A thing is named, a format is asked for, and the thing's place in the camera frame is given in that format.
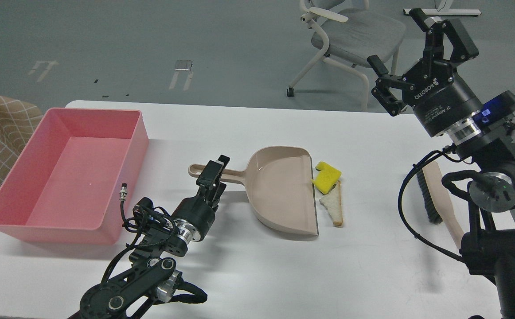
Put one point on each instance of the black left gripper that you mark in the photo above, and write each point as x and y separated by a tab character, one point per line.
194	216

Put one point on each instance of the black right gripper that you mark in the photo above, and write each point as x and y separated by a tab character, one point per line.
441	98

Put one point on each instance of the beige plastic dustpan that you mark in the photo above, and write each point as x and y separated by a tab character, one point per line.
278	184

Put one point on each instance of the yellow sponge piece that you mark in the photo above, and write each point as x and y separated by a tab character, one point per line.
327	177

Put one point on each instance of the triangular bread slice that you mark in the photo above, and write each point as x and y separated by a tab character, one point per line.
332	203

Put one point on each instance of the beige hand brush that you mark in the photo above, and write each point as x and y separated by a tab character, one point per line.
437	201

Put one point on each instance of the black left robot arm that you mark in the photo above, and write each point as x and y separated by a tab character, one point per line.
146	268

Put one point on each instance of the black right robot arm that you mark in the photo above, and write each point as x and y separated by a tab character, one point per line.
488	248

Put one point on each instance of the pink plastic bin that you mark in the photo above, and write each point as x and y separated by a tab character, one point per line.
65	185

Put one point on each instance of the white desk base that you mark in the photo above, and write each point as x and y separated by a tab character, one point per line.
443	8

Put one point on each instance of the grey office chair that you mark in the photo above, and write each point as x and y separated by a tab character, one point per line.
346	39

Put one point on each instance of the silver floor socket plate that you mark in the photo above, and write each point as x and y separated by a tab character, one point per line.
183	65

